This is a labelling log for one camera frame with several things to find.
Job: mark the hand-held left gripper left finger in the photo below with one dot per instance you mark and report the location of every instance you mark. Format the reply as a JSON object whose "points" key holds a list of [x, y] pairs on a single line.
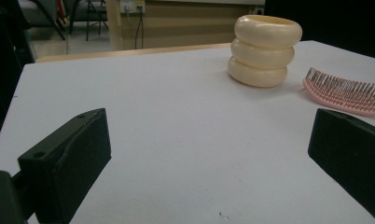
{"points": [[67, 168]]}

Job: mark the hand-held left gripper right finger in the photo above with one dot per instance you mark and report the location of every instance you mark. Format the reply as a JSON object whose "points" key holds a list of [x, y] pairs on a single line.
{"points": [[350, 155]]}

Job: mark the pink hair brush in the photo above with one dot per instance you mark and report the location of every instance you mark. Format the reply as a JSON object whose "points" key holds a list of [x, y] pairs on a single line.
{"points": [[347, 93]]}

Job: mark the cream ringed holder cup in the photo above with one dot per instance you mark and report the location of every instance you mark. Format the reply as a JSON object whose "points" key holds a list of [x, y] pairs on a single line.
{"points": [[263, 53]]}

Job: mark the black metal stand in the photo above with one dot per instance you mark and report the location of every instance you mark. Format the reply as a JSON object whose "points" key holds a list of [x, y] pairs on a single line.
{"points": [[50, 18]]}

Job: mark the black metal chair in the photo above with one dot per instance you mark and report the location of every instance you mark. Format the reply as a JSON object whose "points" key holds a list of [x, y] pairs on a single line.
{"points": [[95, 18]]}

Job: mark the wall power socket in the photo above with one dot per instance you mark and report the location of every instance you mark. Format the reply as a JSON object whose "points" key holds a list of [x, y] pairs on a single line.
{"points": [[132, 6]]}

